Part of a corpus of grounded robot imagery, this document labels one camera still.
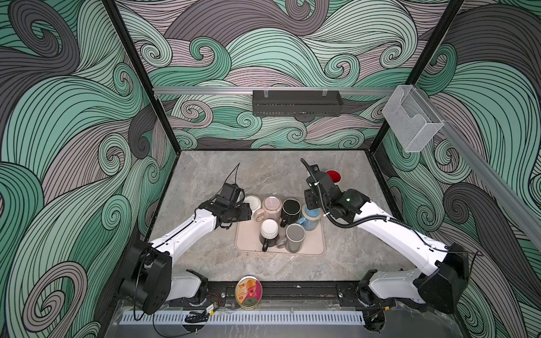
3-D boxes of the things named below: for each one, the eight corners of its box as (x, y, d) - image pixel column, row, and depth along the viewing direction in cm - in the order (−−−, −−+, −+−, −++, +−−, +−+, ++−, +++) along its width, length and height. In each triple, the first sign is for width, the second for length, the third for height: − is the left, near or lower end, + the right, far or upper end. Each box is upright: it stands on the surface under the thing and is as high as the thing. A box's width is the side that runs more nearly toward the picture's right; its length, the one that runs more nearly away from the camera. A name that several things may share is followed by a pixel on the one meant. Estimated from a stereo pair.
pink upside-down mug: (257, 223, 94) (256, 210, 84) (257, 210, 98) (256, 196, 89) (280, 223, 94) (282, 210, 84) (280, 210, 98) (281, 196, 89)
